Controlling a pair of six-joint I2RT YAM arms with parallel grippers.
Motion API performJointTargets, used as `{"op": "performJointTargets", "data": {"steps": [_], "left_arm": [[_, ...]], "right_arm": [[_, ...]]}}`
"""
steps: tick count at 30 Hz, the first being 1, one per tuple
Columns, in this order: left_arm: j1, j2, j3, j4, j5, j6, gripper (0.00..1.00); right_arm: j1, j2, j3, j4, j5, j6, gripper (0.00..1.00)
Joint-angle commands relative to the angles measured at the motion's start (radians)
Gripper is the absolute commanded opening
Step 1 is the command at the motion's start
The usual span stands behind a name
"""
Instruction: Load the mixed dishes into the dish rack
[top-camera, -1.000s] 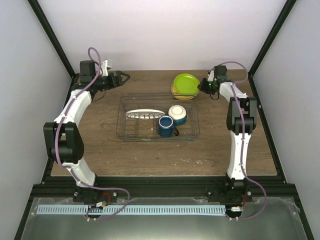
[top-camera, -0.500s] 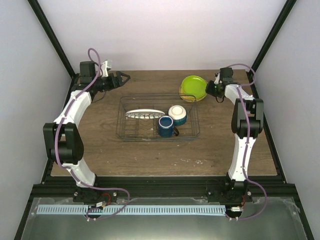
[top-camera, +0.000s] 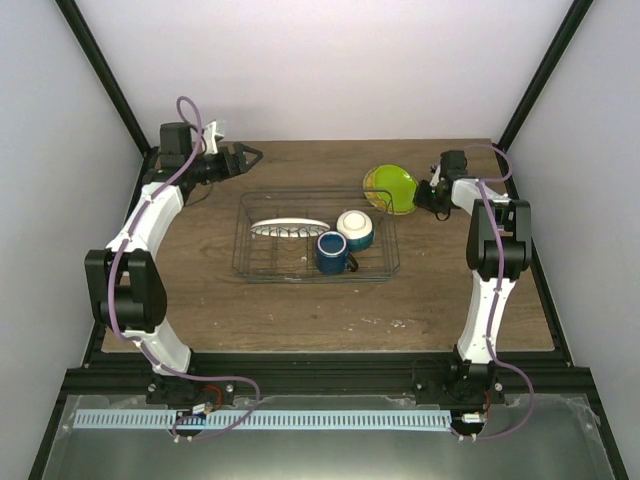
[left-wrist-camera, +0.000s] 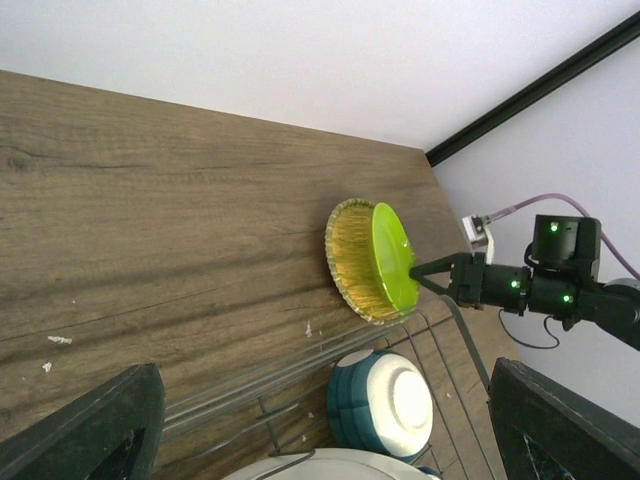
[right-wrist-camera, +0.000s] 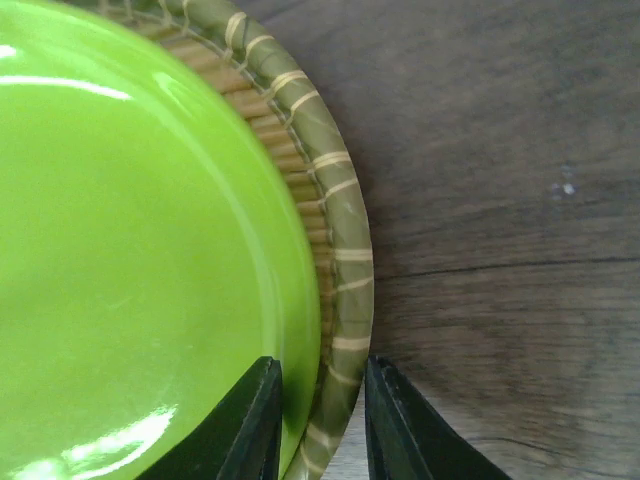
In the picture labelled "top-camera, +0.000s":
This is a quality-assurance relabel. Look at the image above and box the lime green plate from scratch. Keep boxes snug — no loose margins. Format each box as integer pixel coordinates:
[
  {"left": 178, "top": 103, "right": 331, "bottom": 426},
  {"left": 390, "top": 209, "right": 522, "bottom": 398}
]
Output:
[{"left": 372, "top": 164, "right": 418, "bottom": 215}]

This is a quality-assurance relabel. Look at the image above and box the white blue striped plate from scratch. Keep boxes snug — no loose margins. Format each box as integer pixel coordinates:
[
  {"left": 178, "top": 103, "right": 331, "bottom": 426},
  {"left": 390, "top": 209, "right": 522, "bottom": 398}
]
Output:
[{"left": 250, "top": 217, "right": 331, "bottom": 239}]

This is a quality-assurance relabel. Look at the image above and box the black wire dish rack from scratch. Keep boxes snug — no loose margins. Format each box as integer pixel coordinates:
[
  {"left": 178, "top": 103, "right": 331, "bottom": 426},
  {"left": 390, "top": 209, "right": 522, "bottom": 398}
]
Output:
[{"left": 233, "top": 188, "right": 400, "bottom": 283}]

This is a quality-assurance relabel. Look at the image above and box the white and teal bowl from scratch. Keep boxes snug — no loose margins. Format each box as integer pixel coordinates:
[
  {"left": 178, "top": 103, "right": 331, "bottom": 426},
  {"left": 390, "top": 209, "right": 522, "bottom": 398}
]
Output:
[{"left": 336, "top": 210, "right": 375, "bottom": 252}]

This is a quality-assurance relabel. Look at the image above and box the dark blue mug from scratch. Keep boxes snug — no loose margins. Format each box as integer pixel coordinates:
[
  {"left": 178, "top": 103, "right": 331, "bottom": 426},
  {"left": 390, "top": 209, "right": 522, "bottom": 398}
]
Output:
[{"left": 315, "top": 231, "right": 359, "bottom": 275}]

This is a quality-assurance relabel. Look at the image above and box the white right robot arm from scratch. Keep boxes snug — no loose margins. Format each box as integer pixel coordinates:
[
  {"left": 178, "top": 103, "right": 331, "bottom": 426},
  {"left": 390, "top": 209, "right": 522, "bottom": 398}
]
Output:
[{"left": 413, "top": 150, "right": 532, "bottom": 365}]

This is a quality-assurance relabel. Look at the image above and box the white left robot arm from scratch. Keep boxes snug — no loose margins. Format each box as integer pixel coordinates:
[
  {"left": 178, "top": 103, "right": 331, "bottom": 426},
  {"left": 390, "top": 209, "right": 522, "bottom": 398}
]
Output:
[{"left": 84, "top": 122, "right": 264, "bottom": 404}]

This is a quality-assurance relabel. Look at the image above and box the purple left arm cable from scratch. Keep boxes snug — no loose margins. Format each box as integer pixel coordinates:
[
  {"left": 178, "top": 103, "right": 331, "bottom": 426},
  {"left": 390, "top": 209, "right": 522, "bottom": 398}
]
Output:
[{"left": 107, "top": 96, "right": 261, "bottom": 443}]

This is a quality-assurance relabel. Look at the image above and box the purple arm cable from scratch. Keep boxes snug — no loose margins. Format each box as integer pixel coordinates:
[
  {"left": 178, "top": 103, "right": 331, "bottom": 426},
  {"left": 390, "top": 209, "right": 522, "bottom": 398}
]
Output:
[
  {"left": 464, "top": 142, "right": 535, "bottom": 443},
  {"left": 107, "top": 96, "right": 261, "bottom": 443}
]

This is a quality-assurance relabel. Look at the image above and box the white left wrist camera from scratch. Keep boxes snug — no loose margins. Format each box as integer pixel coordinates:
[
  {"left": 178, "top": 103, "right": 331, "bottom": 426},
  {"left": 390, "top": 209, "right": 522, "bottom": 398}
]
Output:
[{"left": 201, "top": 120, "right": 225, "bottom": 155}]

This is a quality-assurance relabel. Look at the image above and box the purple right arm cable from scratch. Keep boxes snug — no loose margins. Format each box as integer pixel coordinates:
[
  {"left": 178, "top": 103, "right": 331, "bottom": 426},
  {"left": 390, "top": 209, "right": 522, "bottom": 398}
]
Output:
[{"left": 464, "top": 142, "right": 535, "bottom": 443}]

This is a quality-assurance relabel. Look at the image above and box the black aluminium frame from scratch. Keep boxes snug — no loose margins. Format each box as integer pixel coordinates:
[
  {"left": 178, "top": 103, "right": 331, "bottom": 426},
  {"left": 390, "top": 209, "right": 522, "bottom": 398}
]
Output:
[{"left": 29, "top": 1, "right": 628, "bottom": 479}]

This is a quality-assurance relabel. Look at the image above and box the light blue slotted cable duct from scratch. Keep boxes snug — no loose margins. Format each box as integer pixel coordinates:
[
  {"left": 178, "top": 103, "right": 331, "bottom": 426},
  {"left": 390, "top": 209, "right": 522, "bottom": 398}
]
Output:
[{"left": 73, "top": 409, "right": 451, "bottom": 432}]

